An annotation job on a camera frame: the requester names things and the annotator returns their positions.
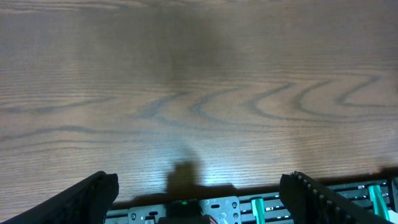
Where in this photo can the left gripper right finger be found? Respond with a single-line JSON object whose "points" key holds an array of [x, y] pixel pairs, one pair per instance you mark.
{"points": [[309, 201]]}

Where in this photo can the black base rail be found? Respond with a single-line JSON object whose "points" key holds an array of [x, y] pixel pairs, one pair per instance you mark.
{"points": [[238, 210]]}

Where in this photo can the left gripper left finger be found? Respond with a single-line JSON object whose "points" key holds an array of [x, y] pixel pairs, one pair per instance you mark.
{"points": [[86, 202]]}

